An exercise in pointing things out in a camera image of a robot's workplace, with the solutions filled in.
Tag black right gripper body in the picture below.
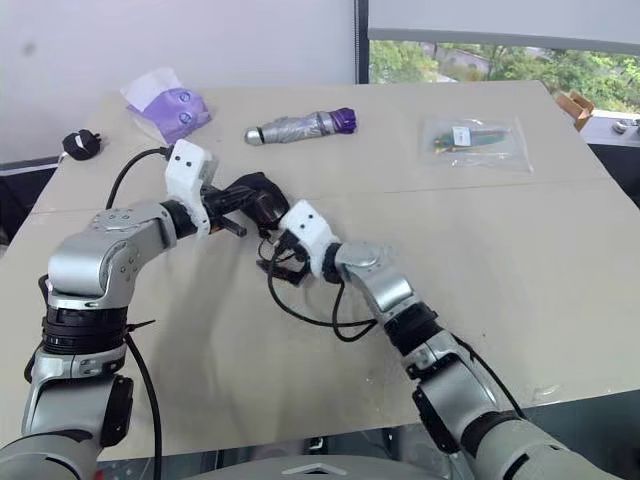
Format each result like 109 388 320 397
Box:
272 230 315 287

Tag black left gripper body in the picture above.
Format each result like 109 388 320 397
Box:
201 182 241 232

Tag black drawstring pouch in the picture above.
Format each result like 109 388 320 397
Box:
219 171 291 234

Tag purple pouch with white paper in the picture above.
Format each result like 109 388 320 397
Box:
119 67 213 144

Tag black power plug adapter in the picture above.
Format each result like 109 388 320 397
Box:
60 129 107 162

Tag dark side furniture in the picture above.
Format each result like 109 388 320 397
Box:
0 155 61 251

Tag grey robot torso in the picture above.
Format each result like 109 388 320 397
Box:
189 452 481 480

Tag clear plastic bag colourful items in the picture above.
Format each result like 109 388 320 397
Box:
418 115 535 175

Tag grey roller blind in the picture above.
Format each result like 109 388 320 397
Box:
367 0 640 55

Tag brown cardboard box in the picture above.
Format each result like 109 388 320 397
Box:
556 90 596 133

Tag grey side table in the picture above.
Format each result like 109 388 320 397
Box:
582 110 640 147

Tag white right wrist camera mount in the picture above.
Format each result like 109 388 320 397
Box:
277 199 338 277

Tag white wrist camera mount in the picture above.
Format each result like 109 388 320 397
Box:
164 139 220 240
277 199 338 277

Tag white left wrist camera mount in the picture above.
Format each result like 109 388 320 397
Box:
164 139 220 240

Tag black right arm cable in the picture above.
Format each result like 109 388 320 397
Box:
266 259 527 420

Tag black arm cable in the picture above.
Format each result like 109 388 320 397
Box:
266 259 527 420
104 146 170 479

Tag silver folded umbrella purple handle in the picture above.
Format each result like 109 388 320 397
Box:
243 106 359 147

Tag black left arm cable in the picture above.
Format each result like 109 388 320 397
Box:
104 146 170 479

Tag black window frame post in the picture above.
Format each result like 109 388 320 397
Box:
352 0 372 85

